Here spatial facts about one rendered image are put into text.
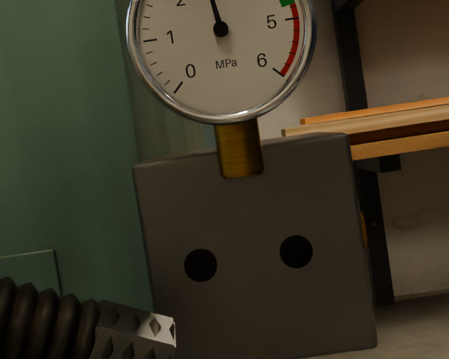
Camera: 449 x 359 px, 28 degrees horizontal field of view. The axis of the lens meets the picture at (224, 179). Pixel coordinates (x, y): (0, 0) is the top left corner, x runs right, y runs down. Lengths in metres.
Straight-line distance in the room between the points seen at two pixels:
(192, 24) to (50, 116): 0.09
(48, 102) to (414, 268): 2.68
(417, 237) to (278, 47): 2.71
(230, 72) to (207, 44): 0.01
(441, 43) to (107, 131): 2.68
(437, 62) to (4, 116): 2.68
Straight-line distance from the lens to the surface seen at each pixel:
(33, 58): 0.37
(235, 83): 0.30
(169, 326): 0.28
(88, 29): 0.37
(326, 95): 2.92
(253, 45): 0.30
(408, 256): 3.00
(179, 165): 0.32
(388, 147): 2.44
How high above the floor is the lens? 0.63
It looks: 3 degrees down
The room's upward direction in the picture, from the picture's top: 8 degrees counter-clockwise
